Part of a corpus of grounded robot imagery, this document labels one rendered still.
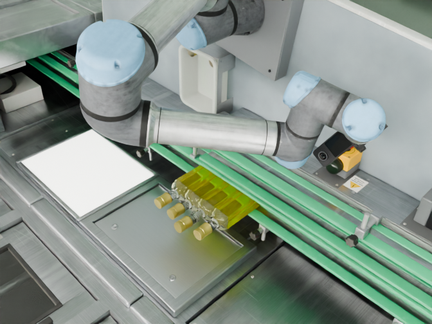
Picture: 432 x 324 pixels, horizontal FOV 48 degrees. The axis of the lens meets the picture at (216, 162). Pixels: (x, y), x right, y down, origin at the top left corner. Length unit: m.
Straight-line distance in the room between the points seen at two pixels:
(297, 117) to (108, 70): 0.37
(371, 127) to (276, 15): 0.54
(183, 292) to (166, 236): 0.22
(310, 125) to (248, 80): 0.63
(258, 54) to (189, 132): 0.52
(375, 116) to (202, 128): 0.33
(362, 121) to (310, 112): 0.10
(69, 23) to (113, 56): 1.29
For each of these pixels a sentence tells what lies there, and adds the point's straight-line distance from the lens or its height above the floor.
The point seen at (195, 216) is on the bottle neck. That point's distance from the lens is 1.40.
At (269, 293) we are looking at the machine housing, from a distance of 1.46.
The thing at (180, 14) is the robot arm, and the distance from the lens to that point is 1.03.
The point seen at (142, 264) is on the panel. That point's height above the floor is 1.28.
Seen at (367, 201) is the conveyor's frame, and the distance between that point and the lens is 1.32.
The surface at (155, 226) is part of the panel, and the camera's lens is 1.58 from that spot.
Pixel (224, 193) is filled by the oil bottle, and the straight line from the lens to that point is 1.45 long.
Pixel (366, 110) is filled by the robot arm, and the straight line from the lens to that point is 0.90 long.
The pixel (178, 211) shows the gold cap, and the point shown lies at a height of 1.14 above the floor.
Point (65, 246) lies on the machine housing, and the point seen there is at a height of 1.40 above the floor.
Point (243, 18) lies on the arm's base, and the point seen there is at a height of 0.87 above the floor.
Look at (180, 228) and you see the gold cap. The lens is 1.38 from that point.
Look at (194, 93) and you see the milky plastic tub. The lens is 1.73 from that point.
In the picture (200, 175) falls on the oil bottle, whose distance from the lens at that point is 1.52.
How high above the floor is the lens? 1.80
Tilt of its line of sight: 34 degrees down
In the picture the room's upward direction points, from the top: 121 degrees counter-clockwise
